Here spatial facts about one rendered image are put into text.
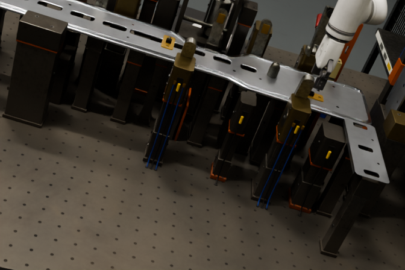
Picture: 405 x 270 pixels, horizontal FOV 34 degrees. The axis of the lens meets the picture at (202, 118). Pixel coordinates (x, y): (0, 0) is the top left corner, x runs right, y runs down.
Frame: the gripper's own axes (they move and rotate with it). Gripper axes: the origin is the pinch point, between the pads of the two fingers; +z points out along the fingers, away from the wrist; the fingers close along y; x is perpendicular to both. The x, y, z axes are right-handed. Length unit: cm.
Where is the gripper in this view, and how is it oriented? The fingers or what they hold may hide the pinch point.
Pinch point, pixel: (317, 78)
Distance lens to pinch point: 206.4
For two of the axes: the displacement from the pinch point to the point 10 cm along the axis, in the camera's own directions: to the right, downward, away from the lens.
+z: -3.0, 7.9, 5.3
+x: 9.5, 2.9, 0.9
